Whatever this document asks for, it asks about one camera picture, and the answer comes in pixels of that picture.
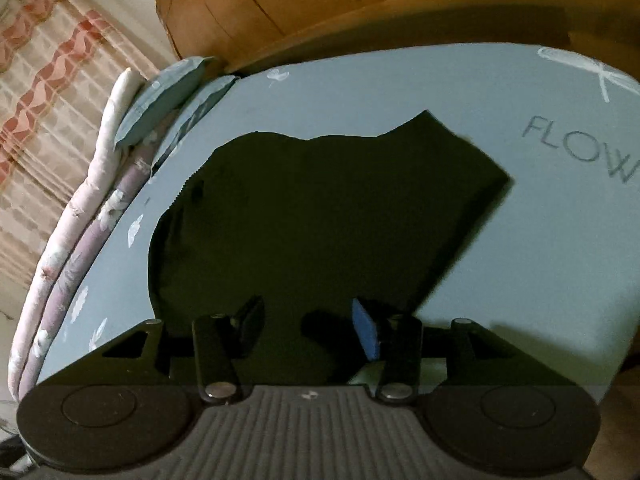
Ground black sweatpants with drawstring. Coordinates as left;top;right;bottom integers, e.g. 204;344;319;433
148;113;511;386

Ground blue patterned bed sheet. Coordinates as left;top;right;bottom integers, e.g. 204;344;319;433
41;44;639;399

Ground purple floral folded quilt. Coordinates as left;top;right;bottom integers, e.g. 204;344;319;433
17;126;167;401

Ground white floral folded quilt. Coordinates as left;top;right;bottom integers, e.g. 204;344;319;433
8;67;145;400

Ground patterned beige pink curtain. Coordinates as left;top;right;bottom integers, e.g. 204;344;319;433
1;0;157;289

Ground wooden headboard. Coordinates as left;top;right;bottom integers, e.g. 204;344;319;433
155;0;639;75

